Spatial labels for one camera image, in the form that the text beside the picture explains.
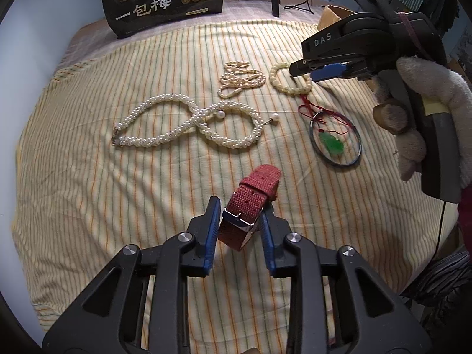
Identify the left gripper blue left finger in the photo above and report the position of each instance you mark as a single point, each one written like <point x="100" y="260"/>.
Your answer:
<point x="204" y="228"/>

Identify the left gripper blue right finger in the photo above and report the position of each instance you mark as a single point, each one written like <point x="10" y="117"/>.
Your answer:
<point x="273" y="234"/>

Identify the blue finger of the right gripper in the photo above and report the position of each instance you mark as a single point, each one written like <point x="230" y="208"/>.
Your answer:
<point x="337" y="70"/>

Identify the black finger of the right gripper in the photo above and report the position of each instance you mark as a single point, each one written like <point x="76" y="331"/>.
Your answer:
<point x="306" y="66"/>

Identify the right hand in white glove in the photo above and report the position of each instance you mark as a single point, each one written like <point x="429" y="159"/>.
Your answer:
<point x="433" y="81"/>

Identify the brown cardboard box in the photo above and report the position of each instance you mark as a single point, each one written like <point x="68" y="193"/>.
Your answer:
<point x="332" y="14"/>

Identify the yellow striped cloth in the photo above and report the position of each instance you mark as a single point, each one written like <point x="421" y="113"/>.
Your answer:
<point x="80" y="199"/>

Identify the pink checked bed sheet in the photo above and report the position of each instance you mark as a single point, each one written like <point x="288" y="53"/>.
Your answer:
<point x="97" y="39"/>

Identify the landscape wall poster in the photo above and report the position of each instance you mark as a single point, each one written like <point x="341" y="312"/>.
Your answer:
<point x="462" y="52"/>

